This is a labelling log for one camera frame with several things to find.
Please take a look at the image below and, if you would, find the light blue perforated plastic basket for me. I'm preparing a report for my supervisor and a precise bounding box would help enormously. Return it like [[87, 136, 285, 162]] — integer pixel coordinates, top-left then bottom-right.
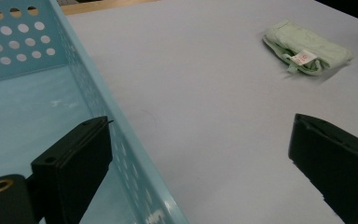
[[0, 0, 190, 224]]

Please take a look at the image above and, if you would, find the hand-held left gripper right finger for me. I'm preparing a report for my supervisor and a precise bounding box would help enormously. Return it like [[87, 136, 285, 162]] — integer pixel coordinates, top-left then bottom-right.
[[287, 113, 358, 224]]

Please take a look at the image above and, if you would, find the light green cloth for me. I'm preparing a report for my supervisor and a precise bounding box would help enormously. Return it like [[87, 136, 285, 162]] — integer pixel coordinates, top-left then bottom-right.
[[262, 19, 354, 77]]

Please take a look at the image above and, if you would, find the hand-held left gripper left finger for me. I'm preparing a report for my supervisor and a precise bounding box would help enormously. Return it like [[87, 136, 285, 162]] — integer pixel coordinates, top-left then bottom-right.
[[30, 116, 114, 224]]

